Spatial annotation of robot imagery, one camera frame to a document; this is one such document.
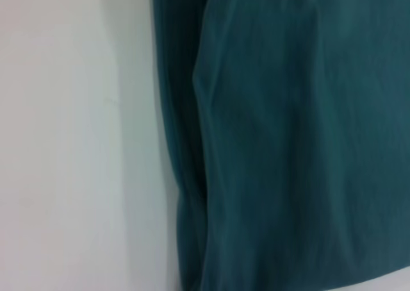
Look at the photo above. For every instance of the teal T-shirt with pink print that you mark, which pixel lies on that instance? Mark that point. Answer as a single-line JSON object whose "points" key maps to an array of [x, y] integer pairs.
{"points": [[288, 143]]}

